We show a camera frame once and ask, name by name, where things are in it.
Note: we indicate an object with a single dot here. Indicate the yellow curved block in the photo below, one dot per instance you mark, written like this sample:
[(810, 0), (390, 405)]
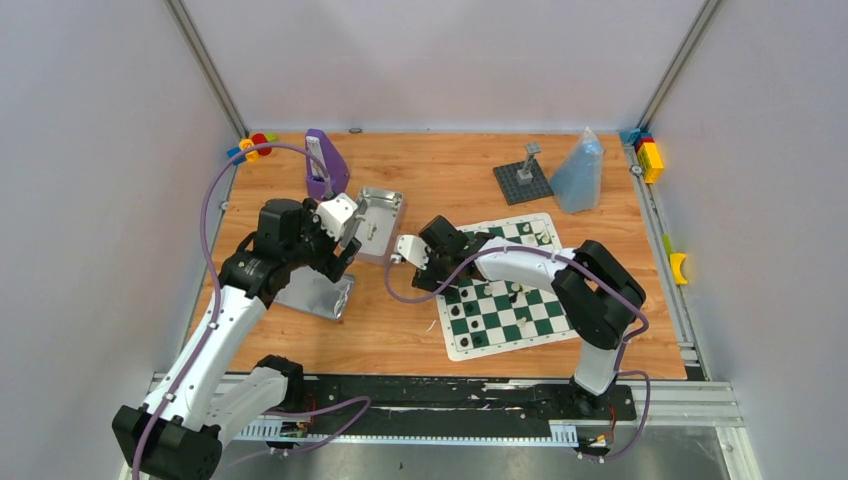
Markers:
[(676, 261)]

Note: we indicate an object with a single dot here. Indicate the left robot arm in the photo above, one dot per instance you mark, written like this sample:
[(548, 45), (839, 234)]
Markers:
[(181, 428)]

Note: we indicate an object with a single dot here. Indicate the yellow wooden cylinder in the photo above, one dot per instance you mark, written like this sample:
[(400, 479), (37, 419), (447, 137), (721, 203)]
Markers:
[(247, 148)]

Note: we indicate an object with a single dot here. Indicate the silver metal tin box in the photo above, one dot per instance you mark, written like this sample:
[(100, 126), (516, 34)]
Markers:
[(379, 218)]

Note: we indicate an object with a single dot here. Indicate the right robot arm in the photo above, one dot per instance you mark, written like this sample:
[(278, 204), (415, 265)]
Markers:
[(599, 297)]

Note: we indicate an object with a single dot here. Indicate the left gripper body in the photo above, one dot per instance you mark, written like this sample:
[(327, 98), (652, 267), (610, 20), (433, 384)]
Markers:
[(342, 251)]

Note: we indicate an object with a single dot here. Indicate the dark grey lego baseplate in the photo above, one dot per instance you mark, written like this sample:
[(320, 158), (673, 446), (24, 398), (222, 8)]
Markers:
[(517, 191)]

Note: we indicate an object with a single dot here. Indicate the purple metronome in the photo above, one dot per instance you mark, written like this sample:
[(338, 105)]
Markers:
[(329, 168)]

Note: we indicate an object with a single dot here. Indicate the green white chess board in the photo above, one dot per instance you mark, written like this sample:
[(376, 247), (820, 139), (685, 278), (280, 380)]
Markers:
[(487, 318)]

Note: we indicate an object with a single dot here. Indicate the colourful lego brick stack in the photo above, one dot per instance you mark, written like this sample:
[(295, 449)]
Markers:
[(647, 152)]

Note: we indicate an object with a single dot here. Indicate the blue plastic bag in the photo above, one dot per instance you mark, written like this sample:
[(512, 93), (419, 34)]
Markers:
[(576, 183)]

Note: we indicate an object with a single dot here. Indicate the blue wooden block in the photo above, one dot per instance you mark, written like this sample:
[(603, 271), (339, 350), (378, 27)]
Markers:
[(235, 157)]

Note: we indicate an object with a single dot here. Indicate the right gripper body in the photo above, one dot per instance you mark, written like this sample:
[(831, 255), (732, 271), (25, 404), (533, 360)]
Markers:
[(437, 271)]

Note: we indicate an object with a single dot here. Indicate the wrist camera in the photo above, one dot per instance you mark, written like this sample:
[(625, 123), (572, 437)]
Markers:
[(411, 249), (337, 216)]

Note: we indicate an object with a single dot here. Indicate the silver tin lid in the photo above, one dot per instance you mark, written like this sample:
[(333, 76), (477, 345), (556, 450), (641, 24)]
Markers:
[(312, 293)]

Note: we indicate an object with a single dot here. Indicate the grey lego tower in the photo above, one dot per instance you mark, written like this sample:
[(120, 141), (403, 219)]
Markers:
[(524, 174)]

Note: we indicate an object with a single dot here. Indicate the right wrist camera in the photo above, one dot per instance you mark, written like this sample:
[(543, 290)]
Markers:
[(411, 249)]

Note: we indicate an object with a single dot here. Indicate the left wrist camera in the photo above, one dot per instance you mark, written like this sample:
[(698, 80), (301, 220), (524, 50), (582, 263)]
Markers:
[(337, 216)]

